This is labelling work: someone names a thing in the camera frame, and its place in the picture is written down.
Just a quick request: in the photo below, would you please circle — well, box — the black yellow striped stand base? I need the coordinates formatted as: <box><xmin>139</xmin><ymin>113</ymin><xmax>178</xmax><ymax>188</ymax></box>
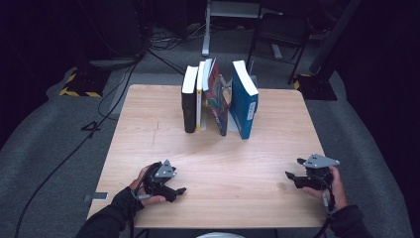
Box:
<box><xmin>58</xmin><ymin>67</ymin><xmax>112</xmax><ymax>98</ymax></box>

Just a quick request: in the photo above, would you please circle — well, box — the hand-held gripper cable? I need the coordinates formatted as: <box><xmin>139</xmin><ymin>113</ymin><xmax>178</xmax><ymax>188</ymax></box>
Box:
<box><xmin>128</xmin><ymin>163</ymin><xmax>157</xmax><ymax>238</ymax></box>
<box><xmin>313</xmin><ymin>173</ymin><xmax>337</xmax><ymax>238</ymax></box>

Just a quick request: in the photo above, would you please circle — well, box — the grey slanted metal post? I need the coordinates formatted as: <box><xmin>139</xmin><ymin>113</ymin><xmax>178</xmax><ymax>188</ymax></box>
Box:
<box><xmin>308</xmin><ymin>0</ymin><xmax>363</xmax><ymax>75</ymax></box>

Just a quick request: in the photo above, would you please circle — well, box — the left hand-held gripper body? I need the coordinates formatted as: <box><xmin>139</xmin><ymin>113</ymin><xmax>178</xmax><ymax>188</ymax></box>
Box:
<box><xmin>142</xmin><ymin>159</ymin><xmax>177</xmax><ymax>196</ymax></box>

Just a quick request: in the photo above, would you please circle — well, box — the thick blue book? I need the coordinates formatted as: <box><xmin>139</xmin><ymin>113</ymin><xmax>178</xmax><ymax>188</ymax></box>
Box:
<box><xmin>228</xmin><ymin>59</ymin><xmax>261</xmax><ymax>141</ymax></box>

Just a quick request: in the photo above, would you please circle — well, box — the yellow book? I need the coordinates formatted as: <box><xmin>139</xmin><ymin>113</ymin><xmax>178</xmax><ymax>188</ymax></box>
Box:
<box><xmin>195</xmin><ymin>59</ymin><xmax>208</xmax><ymax>132</ymax></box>

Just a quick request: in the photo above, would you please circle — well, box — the red and blue illustrated book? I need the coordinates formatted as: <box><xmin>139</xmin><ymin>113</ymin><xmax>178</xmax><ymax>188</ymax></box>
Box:
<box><xmin>201</xmin><ymin>58</ymin><xmax>233</xmax><ymax>137</ymax></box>

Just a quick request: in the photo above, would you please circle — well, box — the bundle of floor cables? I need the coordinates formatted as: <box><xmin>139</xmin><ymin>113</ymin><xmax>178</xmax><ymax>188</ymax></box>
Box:
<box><xmin>145</xmin><ymin>25</ymin><xmax>207</xmax><ymax>52</ymax></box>

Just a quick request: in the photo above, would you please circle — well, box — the grey flat base plate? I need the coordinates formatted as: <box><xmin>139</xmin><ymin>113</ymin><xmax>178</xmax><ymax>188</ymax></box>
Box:
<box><xmin>88</xmin><ymin>56</ymin><xmax>142</xmax><ymax>71</ymax></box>

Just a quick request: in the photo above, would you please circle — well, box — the black equipment cabinet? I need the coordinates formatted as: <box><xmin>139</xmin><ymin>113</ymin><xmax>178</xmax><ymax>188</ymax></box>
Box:
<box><xmin>77</xmin><ymin>0</ymin><xmax>147</xmax><ymax>62</ymax></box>

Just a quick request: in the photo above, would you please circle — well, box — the white rounded object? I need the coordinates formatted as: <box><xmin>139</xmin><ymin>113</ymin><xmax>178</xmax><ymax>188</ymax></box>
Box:
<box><xmin>196</xmin><ymin>231</ymin><xmax>248</xmax><ymax>238</ymax></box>

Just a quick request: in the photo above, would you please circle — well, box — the clear expandable book rack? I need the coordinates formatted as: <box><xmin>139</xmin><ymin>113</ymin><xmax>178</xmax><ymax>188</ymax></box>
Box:
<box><xmin>199</xmin><ymin>59</ymin><xmax>259</xmax><ymax>133</ymax></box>

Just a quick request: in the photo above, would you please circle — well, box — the right hand-held gripper cable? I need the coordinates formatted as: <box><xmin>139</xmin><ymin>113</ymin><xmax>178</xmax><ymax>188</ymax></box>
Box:
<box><xmin>313</xmin><ymin>173</ymin><xmax>337</xmax><ymax>238</ymax></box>

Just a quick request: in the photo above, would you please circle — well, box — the black chair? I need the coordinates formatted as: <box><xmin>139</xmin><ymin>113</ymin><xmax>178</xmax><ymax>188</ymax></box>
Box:
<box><xmin>244</xmin><ymin>12</ymin><xmax>311</xmax><ymax>85</ymax></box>

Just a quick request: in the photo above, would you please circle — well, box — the long black floor cable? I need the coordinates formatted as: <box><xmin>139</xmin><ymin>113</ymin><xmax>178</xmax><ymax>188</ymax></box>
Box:
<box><xmin>13</xmin><ymin>49</ymin><xmax>147</xmax><ymax>238</ymax></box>

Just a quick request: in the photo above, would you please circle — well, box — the grey table bracket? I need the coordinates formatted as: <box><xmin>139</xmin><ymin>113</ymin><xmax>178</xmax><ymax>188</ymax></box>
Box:
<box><xmin>83</xmin><ymin>191</ymin><xmax>109</xmax><ymax>202</ymax></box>

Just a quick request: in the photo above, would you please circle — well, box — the left hand-held gripper cable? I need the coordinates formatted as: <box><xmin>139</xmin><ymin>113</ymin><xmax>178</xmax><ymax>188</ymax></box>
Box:
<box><xmin>128</xmin><ymin>163</ymin><xmax>157</xmax><ymax>238</ymax></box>

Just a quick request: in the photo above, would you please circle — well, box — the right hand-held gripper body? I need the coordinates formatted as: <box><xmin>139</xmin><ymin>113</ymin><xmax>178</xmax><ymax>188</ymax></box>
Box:
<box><xmin>302</xmin><ymin>153</ymin><xmax>341</xmax><ymax>191</ymax></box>

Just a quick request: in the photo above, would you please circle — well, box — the person's left hand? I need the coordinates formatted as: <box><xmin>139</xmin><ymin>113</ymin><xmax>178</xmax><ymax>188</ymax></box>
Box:
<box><xmin>128</xmin><ymin>164</ymin><xmax>167</xmax><ymax>208</ymax></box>

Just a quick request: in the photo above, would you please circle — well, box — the person's right hand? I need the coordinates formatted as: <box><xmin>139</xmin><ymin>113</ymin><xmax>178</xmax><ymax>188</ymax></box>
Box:
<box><xmin>301</xmin><ymin>165</ymin><xmax>350</xmax><ymax>212</ymax></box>

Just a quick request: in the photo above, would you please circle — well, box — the black hardcover book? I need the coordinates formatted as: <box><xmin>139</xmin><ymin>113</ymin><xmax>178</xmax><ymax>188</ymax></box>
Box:
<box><xmin>180</xmin><ymin>64</ymin><xmax>200</xmax><ymax>134</ymax></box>

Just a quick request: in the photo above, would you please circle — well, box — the white desk frame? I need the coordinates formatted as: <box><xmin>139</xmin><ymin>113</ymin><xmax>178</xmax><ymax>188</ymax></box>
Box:
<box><xmin>201</xmin><ymin>0</ymin><xmax>283</xmax><ymax>60</ymax></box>

